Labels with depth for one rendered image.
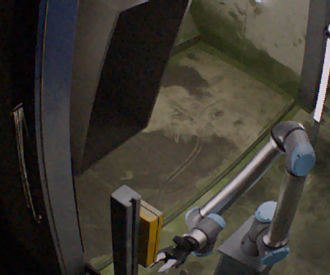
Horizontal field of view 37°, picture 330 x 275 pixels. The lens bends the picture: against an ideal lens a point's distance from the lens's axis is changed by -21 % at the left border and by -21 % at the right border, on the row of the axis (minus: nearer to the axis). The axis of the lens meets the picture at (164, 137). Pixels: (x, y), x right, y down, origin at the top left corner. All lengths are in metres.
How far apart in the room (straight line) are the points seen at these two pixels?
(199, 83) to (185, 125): 0.53
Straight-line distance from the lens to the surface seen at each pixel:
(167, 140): 4.06
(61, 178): 2.08
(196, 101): 4.41
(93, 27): 2.47
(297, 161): 1.95
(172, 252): 2.02
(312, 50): 4.39
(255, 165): 2.13
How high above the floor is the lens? 2.71
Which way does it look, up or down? 41 degrees down
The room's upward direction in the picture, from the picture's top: 6 degrees clockwise
